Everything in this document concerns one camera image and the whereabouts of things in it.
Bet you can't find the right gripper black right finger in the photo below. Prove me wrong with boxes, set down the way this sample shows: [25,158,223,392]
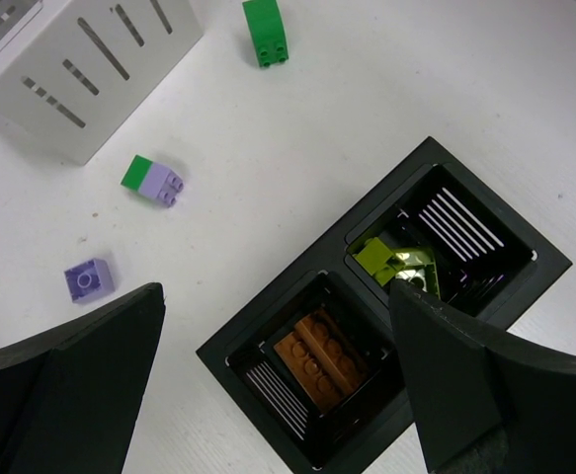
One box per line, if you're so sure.
[389,281,576,473]

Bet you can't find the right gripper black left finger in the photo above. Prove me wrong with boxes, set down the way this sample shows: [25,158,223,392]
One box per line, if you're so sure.
[0,282,165,473]

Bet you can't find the orange lego brick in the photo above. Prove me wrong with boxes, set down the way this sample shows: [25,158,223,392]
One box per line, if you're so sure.
[294,308,370,397]

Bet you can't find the black two-cell container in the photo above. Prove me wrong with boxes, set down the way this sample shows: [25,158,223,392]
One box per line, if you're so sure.
[198,137,571,473]

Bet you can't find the yellow-green lego brick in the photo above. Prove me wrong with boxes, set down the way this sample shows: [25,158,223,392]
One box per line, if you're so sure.
[353,237,403,287]

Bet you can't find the brown lego brick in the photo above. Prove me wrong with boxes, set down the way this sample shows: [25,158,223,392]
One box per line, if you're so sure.
[274,331,344,415]

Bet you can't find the purple lego square brick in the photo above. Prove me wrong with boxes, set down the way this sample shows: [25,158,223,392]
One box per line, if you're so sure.
[64,258,115,304]

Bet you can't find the lilac lego block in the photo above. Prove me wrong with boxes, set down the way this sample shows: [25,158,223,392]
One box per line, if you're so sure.
[138,162,184,207]

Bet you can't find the white two-cell container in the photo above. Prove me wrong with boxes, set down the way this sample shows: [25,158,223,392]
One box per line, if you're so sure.
[0,0,203,165]

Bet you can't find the green lego cube top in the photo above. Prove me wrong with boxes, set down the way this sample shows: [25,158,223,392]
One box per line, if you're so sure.
[242,0,288,68]

